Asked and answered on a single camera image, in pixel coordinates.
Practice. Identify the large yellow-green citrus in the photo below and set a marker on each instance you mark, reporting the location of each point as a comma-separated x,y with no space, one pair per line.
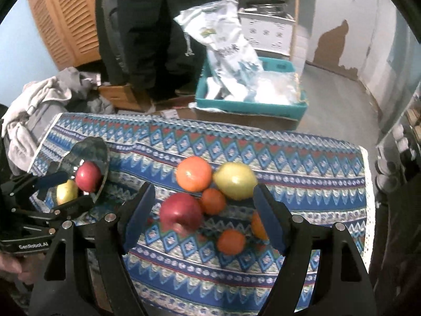
235,180

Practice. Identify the cardboard box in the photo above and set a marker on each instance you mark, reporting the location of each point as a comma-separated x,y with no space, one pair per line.
184,107

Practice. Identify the wooden drawer box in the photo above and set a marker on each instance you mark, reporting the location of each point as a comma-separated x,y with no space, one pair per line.
126,98

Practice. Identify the metal cooking pot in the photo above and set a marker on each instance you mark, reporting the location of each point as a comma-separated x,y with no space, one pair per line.
268,7

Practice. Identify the pile of grey clothes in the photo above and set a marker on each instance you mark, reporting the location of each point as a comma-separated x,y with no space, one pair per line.
27,119

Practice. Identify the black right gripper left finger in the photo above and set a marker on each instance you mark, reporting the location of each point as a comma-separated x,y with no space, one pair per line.
64,285

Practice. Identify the dark red apple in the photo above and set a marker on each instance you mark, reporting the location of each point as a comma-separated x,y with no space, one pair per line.
88,176

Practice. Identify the wooden louvered door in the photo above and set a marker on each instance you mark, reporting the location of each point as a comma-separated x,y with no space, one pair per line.
68,29

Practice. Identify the small tangerine middle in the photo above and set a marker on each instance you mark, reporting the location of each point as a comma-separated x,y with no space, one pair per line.
212,201

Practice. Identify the person in black clothes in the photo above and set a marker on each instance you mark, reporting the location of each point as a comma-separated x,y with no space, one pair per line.
141,44

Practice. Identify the white patterned storage box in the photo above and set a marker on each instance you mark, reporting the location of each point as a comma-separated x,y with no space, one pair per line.
267,33

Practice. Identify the patterned blue tablecloth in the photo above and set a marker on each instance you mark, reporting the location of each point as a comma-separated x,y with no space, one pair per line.
223,268

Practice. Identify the orange tangerine top left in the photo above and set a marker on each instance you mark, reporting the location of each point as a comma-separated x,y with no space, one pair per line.
257,227

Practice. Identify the tangerine near pear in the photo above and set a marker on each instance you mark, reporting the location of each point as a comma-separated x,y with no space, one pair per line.
231,242

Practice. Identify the white printed plastic bag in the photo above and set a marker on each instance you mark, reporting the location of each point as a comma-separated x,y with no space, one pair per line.
237,73

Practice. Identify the teal plastic crate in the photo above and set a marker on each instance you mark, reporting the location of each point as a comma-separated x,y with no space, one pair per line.
295,111

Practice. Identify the person's left hand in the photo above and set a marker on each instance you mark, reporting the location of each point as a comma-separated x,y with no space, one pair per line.
26,268

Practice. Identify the glass bowl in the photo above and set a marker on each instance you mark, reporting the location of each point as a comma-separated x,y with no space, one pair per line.
92,149

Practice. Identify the large orange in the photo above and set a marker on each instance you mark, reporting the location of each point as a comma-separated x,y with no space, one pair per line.
194,174

